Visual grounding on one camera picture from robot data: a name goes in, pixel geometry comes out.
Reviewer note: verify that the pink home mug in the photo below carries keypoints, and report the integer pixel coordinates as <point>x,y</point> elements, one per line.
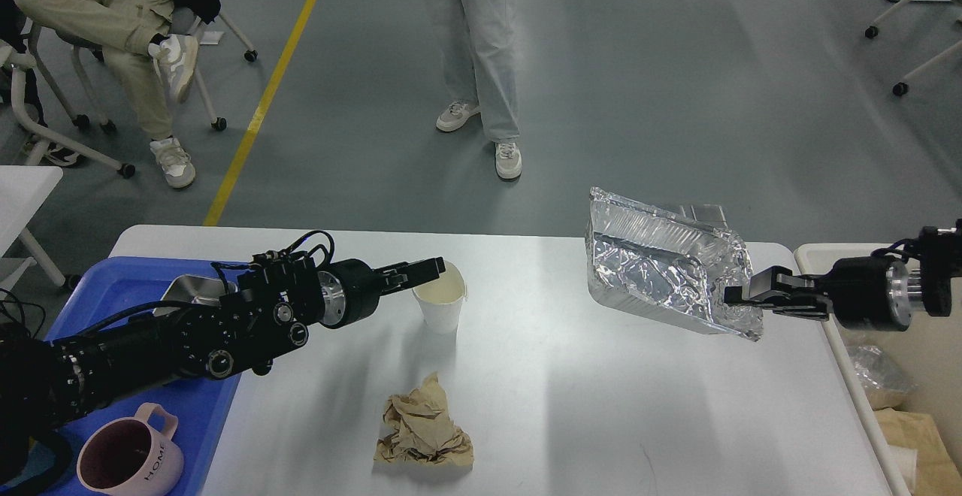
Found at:
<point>133,455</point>

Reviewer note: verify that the blue plastic tray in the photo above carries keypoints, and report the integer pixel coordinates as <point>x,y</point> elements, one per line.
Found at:
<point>201,405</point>

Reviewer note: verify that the stainless steel rectangular tin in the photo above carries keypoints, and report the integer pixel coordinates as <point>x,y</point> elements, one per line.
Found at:
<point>204,291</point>

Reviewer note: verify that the brown paper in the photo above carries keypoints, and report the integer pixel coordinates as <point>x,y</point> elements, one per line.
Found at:
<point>920,444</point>
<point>419,429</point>

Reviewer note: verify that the aluminium foil tray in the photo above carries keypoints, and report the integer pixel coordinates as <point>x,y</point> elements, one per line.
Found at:
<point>666,267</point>

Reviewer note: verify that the white paper cup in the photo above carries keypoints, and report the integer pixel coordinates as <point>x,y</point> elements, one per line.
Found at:
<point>441,300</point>

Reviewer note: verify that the standing person in jeans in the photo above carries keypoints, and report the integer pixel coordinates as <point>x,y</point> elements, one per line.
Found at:
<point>477,43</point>

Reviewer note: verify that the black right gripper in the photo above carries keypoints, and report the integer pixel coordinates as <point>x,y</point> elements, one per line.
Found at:
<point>865,293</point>

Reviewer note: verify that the seated person in khaki trousers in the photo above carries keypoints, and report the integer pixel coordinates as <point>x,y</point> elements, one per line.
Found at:
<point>153,63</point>

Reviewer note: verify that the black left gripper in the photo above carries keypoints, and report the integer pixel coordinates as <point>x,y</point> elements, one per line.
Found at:
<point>351,289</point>

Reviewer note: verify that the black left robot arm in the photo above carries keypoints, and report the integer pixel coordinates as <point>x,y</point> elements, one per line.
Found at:
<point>46,385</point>

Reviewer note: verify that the white side table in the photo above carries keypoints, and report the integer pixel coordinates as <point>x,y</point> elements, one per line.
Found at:
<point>23,190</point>

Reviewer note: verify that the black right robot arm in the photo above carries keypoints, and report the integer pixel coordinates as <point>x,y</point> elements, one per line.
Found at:
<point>933,258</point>

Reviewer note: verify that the white plastic bin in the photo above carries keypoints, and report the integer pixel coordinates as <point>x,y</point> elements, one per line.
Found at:
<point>929,352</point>

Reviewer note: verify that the crumpled foil in bin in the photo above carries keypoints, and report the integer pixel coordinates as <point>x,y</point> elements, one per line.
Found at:
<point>884,382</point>

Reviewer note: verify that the white chair base right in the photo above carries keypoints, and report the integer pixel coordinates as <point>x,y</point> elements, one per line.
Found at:
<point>905,24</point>

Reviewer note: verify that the clear floor plate right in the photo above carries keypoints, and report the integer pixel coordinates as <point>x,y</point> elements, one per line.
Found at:
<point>712,214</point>

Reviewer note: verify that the brown paper in bin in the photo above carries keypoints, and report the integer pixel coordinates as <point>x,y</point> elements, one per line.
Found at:
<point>920,444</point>

